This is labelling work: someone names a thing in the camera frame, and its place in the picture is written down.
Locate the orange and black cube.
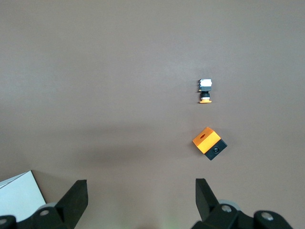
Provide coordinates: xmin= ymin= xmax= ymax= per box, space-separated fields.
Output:
xmin=192 ymin=126 xmax=228 ymax=162

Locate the white drawer cabinet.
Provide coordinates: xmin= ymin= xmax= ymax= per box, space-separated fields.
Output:
xmin=0 ymin=169 xmax=47 ymax=222

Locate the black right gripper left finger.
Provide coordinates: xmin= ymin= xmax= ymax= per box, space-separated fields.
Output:
xmin=0 ymin=180 xmax=89 ymax=229

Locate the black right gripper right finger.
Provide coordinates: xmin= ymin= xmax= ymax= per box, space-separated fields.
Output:
xmin=190 ymin=178 xmax=293 ymax=229

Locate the orange push button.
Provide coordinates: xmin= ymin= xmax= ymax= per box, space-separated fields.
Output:
xmin=197 ymin=78 xmax=214 ymax=105

